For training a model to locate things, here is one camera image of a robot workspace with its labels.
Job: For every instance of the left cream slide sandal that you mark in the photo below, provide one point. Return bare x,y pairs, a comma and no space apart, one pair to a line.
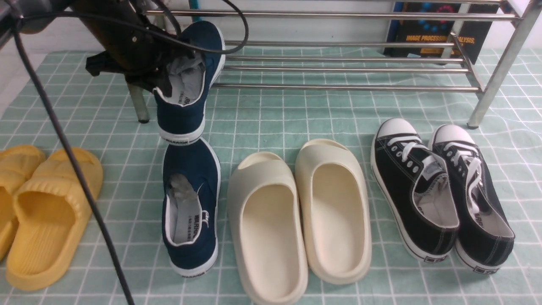
264,219

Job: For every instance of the black canvas sneaker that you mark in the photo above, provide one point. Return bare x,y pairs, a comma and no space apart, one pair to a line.
485,239
415,182

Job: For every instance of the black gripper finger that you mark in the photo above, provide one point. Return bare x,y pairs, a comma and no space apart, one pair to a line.
181,52

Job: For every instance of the left yellow slide sandal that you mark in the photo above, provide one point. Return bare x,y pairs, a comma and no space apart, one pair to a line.
17,165

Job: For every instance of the cream slide sandal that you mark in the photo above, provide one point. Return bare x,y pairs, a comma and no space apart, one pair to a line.
335,214
264,219

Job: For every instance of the left black canvas sneaker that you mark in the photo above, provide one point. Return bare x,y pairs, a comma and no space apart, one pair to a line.
415,182

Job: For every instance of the metal shoe rack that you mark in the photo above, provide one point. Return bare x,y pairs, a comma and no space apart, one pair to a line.
453,61

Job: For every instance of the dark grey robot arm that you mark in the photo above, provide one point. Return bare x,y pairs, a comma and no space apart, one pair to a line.
32,16

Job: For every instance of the right black canvas sneaker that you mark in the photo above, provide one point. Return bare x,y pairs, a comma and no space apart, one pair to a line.
485,239

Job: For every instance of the right yellow slide sandal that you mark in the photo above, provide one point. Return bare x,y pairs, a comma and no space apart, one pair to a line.
53,213

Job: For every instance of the dark image processing book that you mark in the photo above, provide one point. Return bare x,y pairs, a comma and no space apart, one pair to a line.
471,35

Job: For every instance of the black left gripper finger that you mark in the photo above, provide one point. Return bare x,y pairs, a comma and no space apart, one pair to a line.
151,81

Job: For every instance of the yellow slide sandal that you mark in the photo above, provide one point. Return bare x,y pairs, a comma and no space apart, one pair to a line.
17,165
53,213

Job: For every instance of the navy canvas shoe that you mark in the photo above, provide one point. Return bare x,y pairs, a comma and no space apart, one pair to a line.
192,181
181,114

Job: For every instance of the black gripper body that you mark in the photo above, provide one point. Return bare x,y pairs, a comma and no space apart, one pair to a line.
127,50

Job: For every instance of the green checkered table cloth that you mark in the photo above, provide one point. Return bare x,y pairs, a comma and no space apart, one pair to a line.
97,114

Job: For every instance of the right cream slide sandal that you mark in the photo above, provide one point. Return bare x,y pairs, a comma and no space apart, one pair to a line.
335,214

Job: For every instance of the teal vertical pole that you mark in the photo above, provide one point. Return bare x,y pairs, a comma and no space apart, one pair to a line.
194,5

